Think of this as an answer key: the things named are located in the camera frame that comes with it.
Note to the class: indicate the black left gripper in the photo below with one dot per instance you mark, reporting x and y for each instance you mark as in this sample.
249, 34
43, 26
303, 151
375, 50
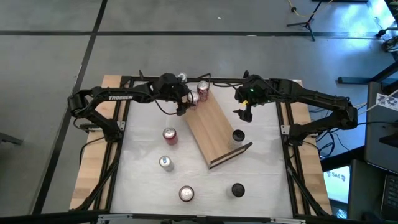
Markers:
170, 86

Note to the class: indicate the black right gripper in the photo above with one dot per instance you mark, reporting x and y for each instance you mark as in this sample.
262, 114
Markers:
253, 91

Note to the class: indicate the red Coca-Cola classic can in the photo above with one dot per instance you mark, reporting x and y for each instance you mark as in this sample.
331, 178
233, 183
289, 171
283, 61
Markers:
203, 91
194, 99

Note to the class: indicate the blue silver Red Bull can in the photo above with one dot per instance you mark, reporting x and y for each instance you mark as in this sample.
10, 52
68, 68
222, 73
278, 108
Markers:
166, 162
182, 76

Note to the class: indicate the red Coke Zero can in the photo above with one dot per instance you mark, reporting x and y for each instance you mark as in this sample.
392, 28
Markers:
186, 193
170, 136

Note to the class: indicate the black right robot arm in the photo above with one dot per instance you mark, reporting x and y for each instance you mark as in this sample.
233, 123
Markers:
311, 93

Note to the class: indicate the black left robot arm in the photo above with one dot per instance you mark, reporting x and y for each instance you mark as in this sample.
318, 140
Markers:
121, 97

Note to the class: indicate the black tripod stand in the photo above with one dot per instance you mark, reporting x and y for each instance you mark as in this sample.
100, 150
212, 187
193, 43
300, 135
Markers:
308, 23

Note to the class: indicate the black stand base beam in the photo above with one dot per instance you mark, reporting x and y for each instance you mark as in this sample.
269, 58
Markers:
357, 80

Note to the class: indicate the dark grey desk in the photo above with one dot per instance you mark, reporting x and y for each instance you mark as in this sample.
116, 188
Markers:
379, 140

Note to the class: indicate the white printed paper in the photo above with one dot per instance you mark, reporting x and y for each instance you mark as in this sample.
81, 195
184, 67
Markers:
387, 101

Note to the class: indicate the person's shoe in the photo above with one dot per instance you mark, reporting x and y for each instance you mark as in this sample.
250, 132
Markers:
392, 44

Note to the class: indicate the black keyboard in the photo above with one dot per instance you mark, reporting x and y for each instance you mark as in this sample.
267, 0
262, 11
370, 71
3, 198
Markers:
391, 196

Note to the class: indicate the grey furniture leg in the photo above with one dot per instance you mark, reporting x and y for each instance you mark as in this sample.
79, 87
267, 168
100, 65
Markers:
9, 138

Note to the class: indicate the wooden shelf with black frame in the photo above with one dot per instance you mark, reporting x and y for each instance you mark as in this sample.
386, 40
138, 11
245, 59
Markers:
214, 137

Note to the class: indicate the black table frame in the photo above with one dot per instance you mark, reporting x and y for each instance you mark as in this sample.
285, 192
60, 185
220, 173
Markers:
291, 189

